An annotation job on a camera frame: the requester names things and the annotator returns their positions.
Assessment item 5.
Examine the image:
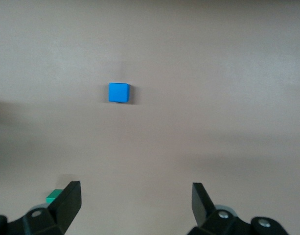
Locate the green cube block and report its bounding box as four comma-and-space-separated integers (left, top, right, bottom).
46, 189, 65, 204

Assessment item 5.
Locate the blue cube block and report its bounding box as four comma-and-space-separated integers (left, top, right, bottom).
108, 82, 130, 103

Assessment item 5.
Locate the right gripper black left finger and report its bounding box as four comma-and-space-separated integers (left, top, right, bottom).
0, 181, 82, 235

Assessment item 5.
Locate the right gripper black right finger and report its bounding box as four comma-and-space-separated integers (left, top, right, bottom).
187, 182, 290, 235

